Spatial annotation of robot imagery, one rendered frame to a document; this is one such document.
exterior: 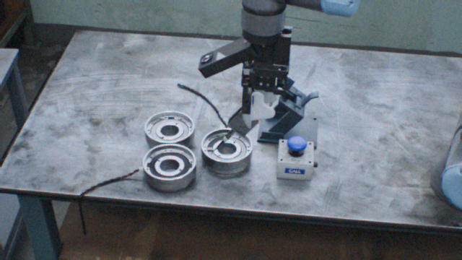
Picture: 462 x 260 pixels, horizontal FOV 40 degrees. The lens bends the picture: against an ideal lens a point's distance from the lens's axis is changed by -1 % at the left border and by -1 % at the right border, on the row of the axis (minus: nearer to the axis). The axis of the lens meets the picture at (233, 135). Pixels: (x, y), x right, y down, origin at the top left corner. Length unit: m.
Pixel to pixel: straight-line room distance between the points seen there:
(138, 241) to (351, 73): 0.66
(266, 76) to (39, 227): 0.61
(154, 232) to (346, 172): 0.48
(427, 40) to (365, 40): 0.28
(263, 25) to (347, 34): 1.96
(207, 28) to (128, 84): 1.51
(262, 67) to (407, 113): 0.50
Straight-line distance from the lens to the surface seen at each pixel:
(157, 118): 1.39
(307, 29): 3.00
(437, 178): 1.33
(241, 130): 1.24
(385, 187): 1.32
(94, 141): 1.40
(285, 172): 1.29
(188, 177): 1.25
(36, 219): 1.42
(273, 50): 1.12
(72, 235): 1.56
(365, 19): 2.98
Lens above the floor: 1.70
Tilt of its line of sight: 40 degrees down
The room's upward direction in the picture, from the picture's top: 2 degrees clockwise
